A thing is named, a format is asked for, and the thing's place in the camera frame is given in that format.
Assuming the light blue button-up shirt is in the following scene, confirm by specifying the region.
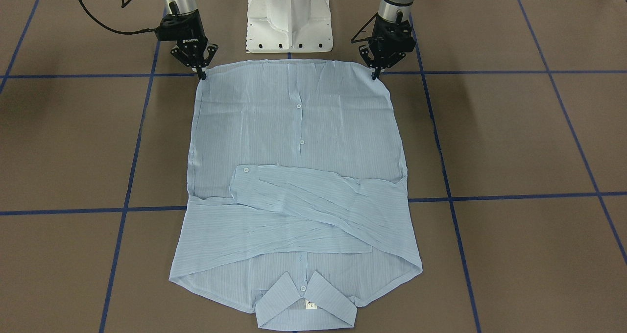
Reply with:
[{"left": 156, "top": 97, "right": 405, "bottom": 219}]
[{"left": 169, "top": 59, "right": 423, "bottom": 331}]

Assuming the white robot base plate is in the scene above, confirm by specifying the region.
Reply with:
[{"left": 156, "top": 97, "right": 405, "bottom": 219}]
[{"left": 245, "top": 0, "right": 334, "bottom": 53}]

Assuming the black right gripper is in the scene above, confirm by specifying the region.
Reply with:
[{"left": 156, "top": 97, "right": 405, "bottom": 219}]
[{"left": 155, "top": 10, "right": 218, "bottom": 80}]

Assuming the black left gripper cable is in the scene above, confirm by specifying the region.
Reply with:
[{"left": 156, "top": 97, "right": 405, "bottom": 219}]
[{"left": 350, "top": 15, "right": 380, "bottom": 45}]

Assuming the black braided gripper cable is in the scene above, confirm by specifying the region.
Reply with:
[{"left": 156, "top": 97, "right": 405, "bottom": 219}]
[{"left": 72, "top": 0, "right": 162, "bottom": 35}]

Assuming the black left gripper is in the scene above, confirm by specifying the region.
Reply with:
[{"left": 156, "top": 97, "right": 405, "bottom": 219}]
[{"left": 359, "top": 13, "right": 416, "bottom": 80}]

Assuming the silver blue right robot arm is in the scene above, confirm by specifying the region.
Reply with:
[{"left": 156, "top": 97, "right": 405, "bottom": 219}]
[{"left": 121, "top": 0, "right": 218, "bottom": 80}]

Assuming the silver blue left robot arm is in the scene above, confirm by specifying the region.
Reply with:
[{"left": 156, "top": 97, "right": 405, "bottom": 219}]
[{"left": 351, "top": 0, "right": 416, "bottom": 79}]

